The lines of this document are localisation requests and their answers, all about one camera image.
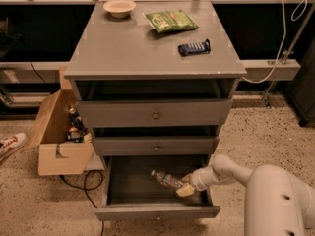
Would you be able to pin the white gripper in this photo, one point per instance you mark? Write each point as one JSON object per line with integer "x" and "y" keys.
{"x": 198, "y": 180}

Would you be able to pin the clear plastic water bottle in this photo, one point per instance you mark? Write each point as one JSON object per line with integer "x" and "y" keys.
{"x": 167, "y": 180}

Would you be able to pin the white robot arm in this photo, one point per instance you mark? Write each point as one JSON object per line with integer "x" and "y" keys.
{"x": 276, "y": 202}

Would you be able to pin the grey middle drawer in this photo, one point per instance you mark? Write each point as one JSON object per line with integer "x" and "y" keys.
{"x": 180, "y": 145}

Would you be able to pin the grey open bottom drawer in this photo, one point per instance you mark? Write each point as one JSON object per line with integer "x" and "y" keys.
{"x": 132, "y": 193}

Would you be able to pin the grey top drawer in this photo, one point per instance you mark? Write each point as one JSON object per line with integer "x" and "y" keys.
{"x": 97, "y": 114}

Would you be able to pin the grey wooden drawer cabinet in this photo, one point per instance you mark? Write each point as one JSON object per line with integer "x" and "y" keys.
{"x": 127, "y": 60}

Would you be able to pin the items inside cardboard box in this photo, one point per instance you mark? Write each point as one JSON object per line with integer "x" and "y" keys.
{"x": 77, "y": 133}

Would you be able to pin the open cardboard box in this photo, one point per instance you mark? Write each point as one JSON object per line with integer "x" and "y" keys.
{"x": 56, "y": 156}

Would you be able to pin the dark blue snack bar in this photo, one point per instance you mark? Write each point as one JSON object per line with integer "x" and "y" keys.
{"x": 195, "y": 48}

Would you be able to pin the green chip bag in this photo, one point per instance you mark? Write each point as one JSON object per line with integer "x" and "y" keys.
{"x": 170, "y": 21}

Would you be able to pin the metal diagonal stand rod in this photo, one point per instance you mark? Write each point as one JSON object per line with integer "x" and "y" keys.
{"x": 271, "y": 85}

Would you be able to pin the white red sneaker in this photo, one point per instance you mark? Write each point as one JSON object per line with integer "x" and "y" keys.
{"x": 10, "y": 145}

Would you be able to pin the beige bowl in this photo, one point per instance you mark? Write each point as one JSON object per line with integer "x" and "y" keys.
{"x": 119, "y": 9}

